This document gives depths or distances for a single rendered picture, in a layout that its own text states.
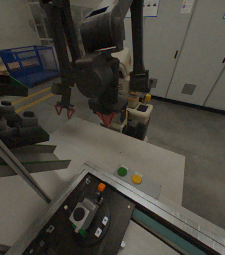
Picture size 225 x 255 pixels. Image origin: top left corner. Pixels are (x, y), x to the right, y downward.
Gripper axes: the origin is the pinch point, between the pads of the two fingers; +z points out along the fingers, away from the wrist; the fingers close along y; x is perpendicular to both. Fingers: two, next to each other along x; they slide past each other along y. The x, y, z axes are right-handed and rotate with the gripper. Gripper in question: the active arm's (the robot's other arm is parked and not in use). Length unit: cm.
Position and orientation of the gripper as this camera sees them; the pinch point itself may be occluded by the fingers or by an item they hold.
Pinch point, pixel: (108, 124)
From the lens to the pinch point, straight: 40.2
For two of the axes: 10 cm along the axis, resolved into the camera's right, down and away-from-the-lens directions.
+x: 5.3, -5.4, 6.6
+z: 0.0, 7.7, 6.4
